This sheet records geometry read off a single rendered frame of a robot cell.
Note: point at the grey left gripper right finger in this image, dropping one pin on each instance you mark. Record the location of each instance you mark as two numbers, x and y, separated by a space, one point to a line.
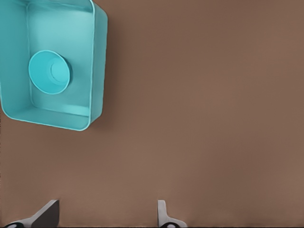
164 215

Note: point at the turquoise plastic box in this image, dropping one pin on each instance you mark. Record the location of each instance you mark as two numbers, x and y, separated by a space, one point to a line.
59 31

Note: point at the turquoise cup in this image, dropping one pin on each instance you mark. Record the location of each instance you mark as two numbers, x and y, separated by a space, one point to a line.
45 76

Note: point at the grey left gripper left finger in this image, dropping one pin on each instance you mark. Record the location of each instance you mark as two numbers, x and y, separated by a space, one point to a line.
45 215

